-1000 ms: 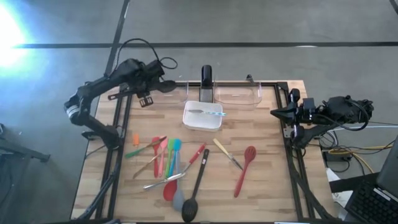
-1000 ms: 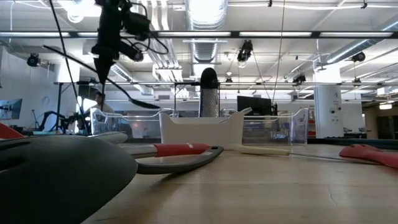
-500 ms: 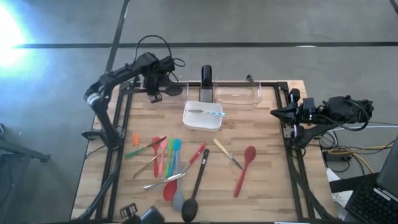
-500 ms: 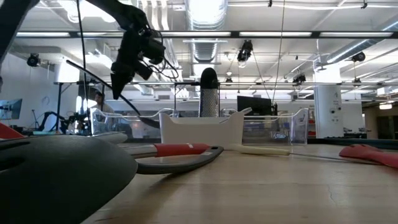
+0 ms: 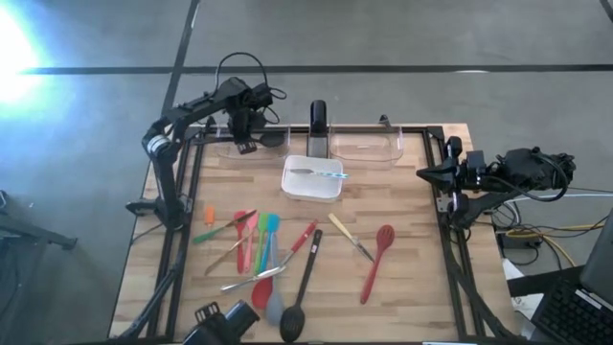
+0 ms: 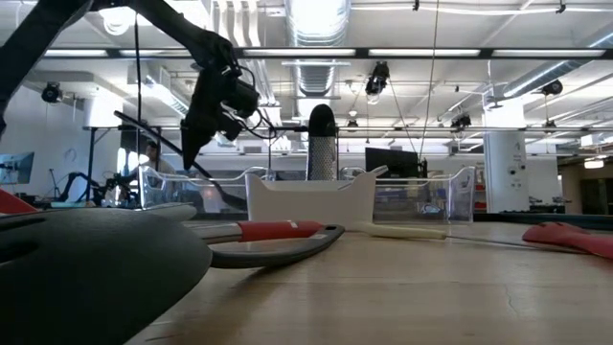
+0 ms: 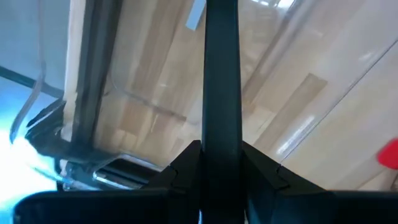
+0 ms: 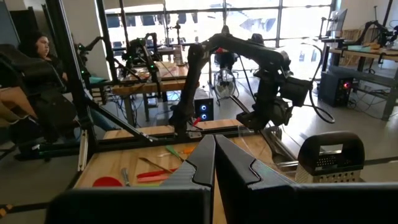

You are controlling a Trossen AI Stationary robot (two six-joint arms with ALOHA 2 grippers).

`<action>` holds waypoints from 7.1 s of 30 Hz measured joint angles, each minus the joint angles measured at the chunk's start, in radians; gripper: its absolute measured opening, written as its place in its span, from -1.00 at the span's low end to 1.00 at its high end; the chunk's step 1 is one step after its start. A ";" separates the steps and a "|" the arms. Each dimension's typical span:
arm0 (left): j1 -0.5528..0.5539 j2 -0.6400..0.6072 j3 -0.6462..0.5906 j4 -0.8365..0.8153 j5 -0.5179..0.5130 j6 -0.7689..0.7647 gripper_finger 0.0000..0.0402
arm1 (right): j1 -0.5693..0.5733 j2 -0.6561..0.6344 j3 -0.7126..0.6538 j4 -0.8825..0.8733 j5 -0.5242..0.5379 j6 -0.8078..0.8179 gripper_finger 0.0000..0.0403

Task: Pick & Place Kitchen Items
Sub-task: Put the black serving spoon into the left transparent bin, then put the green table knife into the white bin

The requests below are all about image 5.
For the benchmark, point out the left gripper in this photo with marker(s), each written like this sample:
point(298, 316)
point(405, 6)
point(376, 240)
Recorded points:
point(244, 124)

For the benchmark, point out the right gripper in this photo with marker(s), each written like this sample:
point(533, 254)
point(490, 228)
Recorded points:
point(467, 172)

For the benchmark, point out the black solid spoon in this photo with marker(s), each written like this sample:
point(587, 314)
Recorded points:
point(274, 139)

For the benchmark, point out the red slotted silicone spatula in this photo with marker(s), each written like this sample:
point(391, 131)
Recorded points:
point(385, 236)

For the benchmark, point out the small red silicone spatula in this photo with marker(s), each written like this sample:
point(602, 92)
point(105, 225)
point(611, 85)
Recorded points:
point(240, 254)

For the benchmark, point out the plain steel table utensil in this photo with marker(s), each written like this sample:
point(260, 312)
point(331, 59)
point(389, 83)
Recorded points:
point(239, 285)

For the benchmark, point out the grey silicone spoon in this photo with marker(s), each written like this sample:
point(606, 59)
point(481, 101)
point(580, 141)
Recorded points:
point(275, 306)

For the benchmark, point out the black slotted spoon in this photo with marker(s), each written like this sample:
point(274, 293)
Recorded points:
point(292, 322)

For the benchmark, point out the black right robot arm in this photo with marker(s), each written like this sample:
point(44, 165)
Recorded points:
point(527, 167)

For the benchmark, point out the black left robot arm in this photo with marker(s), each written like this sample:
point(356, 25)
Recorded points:
point(191, 108)

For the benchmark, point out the clear plastic bin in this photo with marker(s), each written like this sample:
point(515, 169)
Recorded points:
point(366, 148)
point(225, 151)

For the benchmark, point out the pink silicone spatula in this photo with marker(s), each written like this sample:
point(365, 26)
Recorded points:
point(252, 221)

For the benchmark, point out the white plastic bin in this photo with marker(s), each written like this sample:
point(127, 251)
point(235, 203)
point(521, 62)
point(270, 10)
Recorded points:
point(311, 189)

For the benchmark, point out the green silicone spatula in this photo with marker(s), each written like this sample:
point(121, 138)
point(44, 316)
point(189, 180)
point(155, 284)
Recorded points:
point(262, 223)

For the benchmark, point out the blue silicone spatula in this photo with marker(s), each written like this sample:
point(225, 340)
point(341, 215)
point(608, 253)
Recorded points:
point(273, 223)

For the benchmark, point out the black power brick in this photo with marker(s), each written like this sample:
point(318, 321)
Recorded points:
point(519, 241)

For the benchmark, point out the red spatula with steel shank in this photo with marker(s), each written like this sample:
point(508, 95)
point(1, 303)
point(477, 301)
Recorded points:
point(262, 293)

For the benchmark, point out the white paper sheet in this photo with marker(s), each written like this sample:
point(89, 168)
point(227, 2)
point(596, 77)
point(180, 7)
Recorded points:
point(522, 306)

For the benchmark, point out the black computer monitor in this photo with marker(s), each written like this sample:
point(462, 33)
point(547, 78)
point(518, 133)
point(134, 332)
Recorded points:
point(601, 268)

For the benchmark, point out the black computer keyboard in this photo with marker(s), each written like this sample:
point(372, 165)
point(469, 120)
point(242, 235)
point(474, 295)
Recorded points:
point(570, 316)

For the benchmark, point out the black floor stand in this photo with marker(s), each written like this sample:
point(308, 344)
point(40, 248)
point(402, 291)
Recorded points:
point(33, 232)

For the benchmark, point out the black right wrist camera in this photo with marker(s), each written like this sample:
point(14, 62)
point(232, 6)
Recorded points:
point(453, 146)

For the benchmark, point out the black aluminium frame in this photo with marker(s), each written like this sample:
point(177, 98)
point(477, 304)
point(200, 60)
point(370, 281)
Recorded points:
point(433, 131)

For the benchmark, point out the black frame bracket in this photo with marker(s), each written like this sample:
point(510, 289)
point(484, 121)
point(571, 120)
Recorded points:
point(210, 122)
point(384, 121)

